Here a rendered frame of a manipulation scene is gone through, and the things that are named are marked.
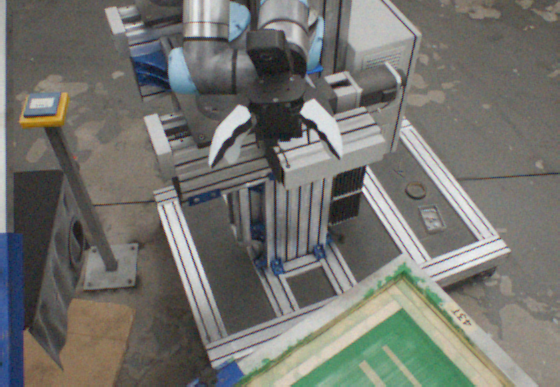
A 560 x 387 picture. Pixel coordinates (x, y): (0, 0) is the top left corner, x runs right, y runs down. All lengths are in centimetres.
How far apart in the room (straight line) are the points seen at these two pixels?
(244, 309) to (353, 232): 56
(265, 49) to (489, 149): 255
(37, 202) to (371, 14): 106
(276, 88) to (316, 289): 158
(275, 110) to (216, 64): 23
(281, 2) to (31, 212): 101
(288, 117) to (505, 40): 326
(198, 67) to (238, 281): 143
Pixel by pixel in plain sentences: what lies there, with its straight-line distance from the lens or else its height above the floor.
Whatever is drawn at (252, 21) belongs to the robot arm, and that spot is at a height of 148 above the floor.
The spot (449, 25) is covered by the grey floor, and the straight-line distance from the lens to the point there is 393.
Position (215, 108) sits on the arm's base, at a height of 128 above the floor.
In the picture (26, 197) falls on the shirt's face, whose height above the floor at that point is 95.
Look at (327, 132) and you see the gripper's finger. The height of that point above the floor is 169.
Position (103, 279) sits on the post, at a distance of 258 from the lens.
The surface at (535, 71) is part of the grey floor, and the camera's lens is 373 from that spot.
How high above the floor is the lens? 215
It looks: 50 degrees down
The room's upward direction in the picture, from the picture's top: straight up
